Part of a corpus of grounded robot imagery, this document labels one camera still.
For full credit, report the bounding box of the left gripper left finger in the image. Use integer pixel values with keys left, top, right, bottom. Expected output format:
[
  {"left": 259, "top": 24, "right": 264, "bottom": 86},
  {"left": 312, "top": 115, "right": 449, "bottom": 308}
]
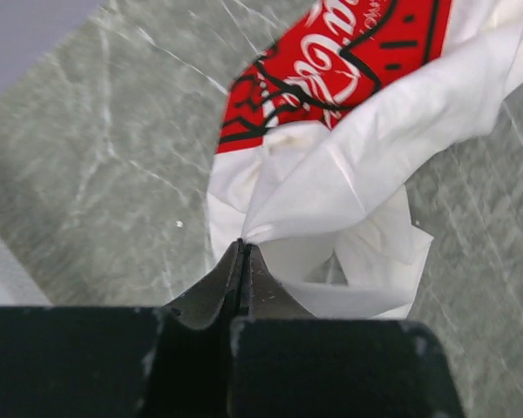
[{"left": 163, "top": 239, "right": 244, "bottom": 330}]

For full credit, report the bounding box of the white t shirt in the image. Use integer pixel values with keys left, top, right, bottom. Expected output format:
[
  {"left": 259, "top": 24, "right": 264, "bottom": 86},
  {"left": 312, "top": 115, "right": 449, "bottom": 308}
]
[{"left": 207, "top": 1, "right": 523, "bottom": 319}]

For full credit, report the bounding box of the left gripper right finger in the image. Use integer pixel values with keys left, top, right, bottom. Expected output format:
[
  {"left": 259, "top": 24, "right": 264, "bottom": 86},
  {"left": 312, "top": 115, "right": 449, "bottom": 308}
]
[{"left": 243, "top": 245, "right": 315, "bottom": 320}]

